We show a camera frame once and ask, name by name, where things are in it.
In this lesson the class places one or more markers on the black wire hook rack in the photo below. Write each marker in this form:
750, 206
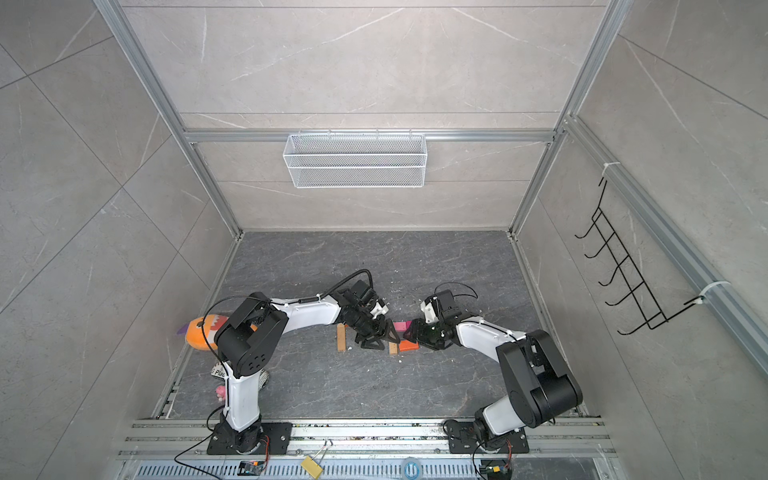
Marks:
627, 272

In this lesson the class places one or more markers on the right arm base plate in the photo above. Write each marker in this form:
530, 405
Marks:
463, 438

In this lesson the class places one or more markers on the orange plush toy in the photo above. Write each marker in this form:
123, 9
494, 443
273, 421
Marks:
199, 333

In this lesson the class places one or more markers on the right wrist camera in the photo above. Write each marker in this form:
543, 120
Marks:
426, 307

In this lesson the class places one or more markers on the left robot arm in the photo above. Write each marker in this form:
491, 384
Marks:
248, 338

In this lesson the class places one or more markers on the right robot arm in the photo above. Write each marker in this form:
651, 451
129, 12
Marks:
539, 384

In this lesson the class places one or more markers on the orange block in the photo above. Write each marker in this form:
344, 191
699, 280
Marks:
406, 345

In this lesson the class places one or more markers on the white wire mesh basket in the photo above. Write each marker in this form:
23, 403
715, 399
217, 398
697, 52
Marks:
356, 160

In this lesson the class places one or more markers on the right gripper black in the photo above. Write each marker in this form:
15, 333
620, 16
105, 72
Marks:
419, 334

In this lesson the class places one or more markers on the yellow tag with clip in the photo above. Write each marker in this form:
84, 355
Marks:
311, 464

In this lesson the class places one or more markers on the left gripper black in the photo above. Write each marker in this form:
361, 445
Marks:
380, 334

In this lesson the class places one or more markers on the tape roll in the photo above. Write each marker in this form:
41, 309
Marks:
411, 469

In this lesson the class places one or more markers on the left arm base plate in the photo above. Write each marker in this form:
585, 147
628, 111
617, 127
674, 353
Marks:
258, 439

